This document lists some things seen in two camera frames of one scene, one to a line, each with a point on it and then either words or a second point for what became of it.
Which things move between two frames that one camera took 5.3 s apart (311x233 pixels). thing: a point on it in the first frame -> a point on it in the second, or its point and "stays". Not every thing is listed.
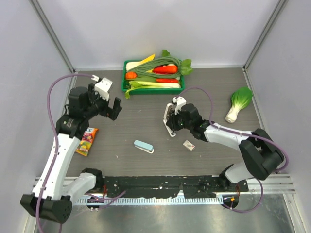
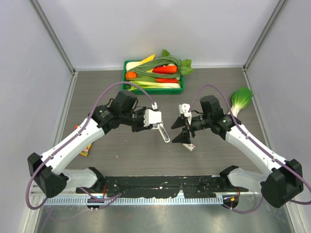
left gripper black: [112, 113] -> [141, 127]
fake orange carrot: [131, 74] stays
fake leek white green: [139, 84] stays
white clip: [168, 108] -> [163, 130]
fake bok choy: [241, 98] stays
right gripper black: [171, 123] -> [183, 137]
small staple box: [189, 145] stays
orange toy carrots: [166, 80] stays
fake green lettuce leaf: [185, 65] stays
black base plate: [203, 186] stays
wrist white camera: [103, 88] -> [151, 117]
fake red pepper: [165, 69] stays
